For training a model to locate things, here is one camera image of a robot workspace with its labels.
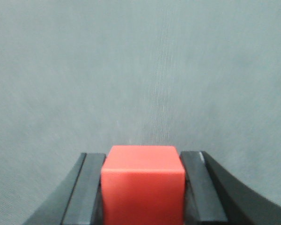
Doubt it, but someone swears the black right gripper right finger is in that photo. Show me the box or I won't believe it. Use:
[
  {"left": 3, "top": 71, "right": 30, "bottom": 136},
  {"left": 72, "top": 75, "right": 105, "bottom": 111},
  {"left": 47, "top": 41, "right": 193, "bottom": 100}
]
[{"left": 180, "top": 151, "right": 281, "bottom": 225}]

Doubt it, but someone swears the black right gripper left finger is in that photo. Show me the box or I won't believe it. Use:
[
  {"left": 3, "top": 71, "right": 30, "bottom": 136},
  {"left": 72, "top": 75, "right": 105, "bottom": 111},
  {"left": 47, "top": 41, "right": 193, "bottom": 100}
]
[{"left": 24, "top": 153, "right": 106, "bottom": 225}]

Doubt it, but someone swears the red magnetic cube block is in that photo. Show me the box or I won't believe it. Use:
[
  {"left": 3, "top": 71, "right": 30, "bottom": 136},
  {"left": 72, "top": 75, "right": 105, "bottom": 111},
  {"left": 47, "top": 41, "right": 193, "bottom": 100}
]
[{"left": 101, "top": 145, "right": 185, "bottom": 225}]

